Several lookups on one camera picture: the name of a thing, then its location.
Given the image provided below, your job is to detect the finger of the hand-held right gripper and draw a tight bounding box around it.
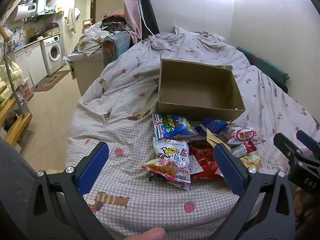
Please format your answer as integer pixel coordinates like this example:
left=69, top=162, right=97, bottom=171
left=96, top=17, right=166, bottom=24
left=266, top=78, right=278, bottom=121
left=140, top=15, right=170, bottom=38
left=273, top=132, right=304, bottom=167
left=296, top=130, right=320, bottom=160

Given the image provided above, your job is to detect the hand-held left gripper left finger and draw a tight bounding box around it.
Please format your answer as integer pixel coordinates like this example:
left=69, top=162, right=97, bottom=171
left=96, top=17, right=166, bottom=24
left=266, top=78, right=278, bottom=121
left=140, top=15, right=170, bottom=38
left=27, top=141, right=115, bottom=240

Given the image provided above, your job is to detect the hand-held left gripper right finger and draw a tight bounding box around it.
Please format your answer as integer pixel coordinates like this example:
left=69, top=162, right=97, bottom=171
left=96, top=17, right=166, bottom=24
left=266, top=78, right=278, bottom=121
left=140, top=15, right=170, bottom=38
left=214, top=142, right=297, bottom=240

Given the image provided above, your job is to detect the small white snack packet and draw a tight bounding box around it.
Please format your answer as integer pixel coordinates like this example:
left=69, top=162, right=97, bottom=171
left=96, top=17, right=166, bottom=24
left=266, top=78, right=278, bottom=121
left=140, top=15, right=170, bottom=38
left=189, top=154, right=203, bottom=175
left=230, top=144, right=248, bottom=158

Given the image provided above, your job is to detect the golden yellow snack packet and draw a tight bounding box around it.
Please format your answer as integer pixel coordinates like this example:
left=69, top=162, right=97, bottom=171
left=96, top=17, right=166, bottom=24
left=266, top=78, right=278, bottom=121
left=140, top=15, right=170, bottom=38
left=239, top=152, right=263, bottom=169

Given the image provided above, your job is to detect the small red snack packet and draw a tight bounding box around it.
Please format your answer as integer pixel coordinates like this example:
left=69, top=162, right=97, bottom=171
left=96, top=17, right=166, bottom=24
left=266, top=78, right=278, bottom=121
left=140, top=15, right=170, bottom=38
left=246, top=139, right=257, bottom=153

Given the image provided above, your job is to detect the pale yellow snack packet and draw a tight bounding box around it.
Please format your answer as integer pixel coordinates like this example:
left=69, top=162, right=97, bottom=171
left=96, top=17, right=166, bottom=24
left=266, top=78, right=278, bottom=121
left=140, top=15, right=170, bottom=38
left=205, top=127, right=227, bottom=148

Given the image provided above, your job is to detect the white and red snack packet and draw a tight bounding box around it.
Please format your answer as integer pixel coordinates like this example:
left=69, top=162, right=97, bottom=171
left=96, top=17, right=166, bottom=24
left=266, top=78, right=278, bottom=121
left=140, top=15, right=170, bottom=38
left=222, top=126, right=265, bottom=146

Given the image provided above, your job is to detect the dark blue snack packet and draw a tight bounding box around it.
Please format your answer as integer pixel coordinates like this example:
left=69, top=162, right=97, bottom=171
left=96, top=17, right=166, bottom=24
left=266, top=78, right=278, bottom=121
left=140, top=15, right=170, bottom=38
left=196, top=117, right=228, bottom=135

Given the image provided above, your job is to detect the orange snack packet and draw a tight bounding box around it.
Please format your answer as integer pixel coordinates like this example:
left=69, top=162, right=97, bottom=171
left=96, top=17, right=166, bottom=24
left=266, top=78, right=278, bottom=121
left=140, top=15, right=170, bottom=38
left=141, top=154, right=192, bottom=183

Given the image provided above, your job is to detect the white packet with colourful lettering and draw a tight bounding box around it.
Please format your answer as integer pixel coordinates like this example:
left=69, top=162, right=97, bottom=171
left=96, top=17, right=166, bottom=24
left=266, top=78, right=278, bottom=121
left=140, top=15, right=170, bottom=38
left=152, top=139, right=190, bottom=161

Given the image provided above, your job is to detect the blue packet with green lettering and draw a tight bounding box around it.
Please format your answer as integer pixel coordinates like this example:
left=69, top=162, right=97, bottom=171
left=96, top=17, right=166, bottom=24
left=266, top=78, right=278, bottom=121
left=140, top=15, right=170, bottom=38
left=152, top=113, right=199, bottom=141

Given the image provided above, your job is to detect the cardboard box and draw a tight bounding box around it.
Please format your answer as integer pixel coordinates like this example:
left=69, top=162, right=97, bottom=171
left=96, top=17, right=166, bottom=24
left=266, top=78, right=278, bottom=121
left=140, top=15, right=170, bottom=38
left=156, top=59, right=246, bottom=123

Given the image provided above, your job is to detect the person's right hand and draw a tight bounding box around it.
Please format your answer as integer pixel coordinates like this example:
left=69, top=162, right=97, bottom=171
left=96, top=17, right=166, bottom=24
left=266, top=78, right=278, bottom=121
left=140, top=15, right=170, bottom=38
left=294, top=189, right=320, bottom=233

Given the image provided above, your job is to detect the person's left hand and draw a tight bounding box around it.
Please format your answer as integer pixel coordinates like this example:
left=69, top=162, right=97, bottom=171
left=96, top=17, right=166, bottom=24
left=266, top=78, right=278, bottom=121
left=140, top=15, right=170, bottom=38
left=124, top=227, right=166, bottom=240

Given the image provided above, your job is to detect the wooden rack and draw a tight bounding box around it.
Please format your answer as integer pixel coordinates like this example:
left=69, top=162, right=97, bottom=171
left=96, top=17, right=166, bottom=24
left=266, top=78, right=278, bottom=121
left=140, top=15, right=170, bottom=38
left=0, top=85, right=33, bottom=148

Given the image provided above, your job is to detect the metal pole with clamp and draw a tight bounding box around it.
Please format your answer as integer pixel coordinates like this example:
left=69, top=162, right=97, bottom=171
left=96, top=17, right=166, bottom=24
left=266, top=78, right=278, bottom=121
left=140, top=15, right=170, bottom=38
left=4, top=40, right=31, bottom=117

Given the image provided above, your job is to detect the beige low cabinet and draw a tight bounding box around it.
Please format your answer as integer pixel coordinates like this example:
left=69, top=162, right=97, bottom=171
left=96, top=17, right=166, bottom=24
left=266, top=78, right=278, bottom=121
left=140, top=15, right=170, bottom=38
left=67, top=52, right=104, bottom=97

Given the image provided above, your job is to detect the brown floor rug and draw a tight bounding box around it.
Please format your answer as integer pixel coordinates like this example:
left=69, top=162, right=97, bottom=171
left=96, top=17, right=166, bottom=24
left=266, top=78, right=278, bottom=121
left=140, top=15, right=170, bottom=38
left=34, top=69, right=72, bottom=93

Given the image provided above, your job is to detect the yellow puffer jacket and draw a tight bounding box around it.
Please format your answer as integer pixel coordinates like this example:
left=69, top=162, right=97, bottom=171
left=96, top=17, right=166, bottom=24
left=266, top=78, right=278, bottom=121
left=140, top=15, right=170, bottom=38
left=0, top=62, right=23, bottom=105

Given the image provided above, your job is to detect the white washing machine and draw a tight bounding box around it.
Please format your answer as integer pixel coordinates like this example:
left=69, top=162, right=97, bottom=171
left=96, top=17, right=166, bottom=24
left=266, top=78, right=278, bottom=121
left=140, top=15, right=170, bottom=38
left=40, top=35, right=63, bottom=77

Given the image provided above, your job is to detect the white kitchen cabinet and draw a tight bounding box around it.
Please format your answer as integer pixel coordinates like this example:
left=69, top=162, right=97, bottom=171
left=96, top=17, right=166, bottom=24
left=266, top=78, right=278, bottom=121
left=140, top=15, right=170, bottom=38
left=14, top=41, right=48, bottom=87

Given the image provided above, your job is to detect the pile of light clothes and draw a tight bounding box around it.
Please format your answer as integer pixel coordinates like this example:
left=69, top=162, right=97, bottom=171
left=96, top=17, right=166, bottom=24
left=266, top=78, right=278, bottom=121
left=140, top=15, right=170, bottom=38
left=75, top=22, right=110, bottom=58

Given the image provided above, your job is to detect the pile of dark clothes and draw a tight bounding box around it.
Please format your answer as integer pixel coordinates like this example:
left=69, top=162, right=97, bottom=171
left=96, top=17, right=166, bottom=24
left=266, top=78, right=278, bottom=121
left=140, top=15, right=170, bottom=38
left=101, top=14, right=131, bottom=34

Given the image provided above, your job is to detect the hanging white towel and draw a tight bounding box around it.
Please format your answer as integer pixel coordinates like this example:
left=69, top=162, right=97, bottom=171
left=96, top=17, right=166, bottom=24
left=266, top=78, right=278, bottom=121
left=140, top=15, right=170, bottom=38
left=66, top=6, right=82, bottom=33

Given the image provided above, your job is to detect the pink curtain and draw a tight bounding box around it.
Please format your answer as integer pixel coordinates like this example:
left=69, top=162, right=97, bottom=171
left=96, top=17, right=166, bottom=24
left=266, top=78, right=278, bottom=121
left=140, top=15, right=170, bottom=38
left=122, top=0, right=143, bottom=44

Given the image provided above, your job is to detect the dark curtain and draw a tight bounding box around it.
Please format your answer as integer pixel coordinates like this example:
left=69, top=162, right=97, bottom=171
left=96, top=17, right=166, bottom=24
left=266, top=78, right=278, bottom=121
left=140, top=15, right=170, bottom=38
left=137, top=0, right=159, bottom=40

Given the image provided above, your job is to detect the white water heater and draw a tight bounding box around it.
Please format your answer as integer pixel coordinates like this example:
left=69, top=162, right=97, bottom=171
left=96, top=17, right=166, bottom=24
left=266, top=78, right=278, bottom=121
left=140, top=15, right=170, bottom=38
left=12, top=0, right=48, bottom=22

